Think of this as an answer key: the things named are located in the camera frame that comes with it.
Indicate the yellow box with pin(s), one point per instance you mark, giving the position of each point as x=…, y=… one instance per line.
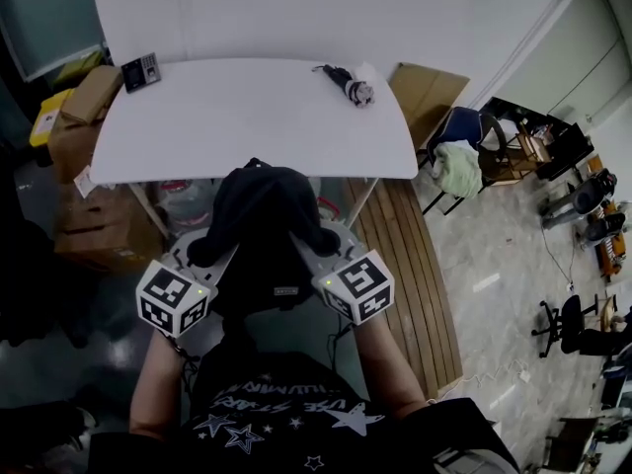
x=47, y=116

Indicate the wooden slat panel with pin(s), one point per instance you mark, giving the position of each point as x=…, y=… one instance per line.
x=410, y=274

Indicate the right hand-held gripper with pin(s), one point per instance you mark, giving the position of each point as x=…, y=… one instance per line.
x=358, y=284

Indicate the glass board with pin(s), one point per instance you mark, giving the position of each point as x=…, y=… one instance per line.
x=44, y=18

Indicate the person's left forearm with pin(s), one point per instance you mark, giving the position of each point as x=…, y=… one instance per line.
x=158, y=383

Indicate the blue chair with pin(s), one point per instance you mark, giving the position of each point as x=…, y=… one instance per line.
x=466, y=126

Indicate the person's right forearm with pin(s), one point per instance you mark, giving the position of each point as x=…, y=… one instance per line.
x=387, y=368

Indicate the pale green cloth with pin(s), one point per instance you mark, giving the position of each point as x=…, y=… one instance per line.
x=456, y=168

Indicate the large brown cardboard box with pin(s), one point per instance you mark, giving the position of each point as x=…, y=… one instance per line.
x=103, y=230

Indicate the flat cardboard sheet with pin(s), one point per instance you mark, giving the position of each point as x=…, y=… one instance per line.
x=424, y=97

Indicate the white power strip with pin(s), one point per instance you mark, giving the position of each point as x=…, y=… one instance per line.
x=522, y=375

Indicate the grey machine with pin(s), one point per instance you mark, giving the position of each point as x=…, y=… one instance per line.
x=577, y=200

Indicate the black backpack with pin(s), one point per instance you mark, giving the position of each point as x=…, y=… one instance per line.
x=266, y=215

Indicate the black keypad device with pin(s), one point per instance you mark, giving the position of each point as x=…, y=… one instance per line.
x=140, y=72

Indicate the small brown cardboard box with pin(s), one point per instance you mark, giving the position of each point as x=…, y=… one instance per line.
x=96, y=92

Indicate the black star print shirt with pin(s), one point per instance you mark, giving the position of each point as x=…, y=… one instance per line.
x=276, y=413

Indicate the black office chair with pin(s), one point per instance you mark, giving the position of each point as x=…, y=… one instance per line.
x=568, y=321

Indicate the dark wooden rack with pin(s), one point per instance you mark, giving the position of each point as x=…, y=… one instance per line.
x=538, y=146

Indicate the black folded umbrella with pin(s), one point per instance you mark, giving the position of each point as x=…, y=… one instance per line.
x=348, y=86

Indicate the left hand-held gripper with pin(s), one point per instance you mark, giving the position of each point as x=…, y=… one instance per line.
x=170, y=294

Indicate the white table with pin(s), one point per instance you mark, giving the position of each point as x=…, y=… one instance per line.
x=257, y=126

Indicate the tall brown cardboard box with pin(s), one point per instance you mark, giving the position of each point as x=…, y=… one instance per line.
x=71, y=151

